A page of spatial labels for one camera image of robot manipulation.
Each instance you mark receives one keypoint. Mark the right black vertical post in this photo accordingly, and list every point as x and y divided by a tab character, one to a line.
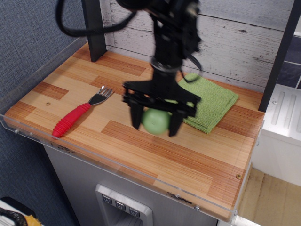
281	54

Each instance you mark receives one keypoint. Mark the grey toy fridge cabinet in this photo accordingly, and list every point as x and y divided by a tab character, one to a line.
79	179

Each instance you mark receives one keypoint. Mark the black vertical post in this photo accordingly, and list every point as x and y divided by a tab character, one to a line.
93	19
281	54

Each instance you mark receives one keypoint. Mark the white toy sink counter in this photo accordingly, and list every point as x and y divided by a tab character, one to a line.
278	149

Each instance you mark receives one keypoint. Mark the yellow object at corner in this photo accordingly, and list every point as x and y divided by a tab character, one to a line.
32	221

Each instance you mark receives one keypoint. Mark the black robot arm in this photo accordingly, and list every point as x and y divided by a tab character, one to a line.
176	39

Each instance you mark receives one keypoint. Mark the black white object at corner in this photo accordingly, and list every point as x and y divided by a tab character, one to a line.
14	213

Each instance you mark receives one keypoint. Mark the green folded cloth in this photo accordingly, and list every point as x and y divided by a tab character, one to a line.
214	104

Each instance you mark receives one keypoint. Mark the left black vertical post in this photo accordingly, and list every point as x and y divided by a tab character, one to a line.
93	19

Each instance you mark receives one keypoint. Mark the red handled metal fork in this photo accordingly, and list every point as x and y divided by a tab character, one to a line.
69	119

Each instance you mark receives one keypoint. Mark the green ball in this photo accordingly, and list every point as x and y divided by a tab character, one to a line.
156	121

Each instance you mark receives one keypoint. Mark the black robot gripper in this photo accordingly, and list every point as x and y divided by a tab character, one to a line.
162	92

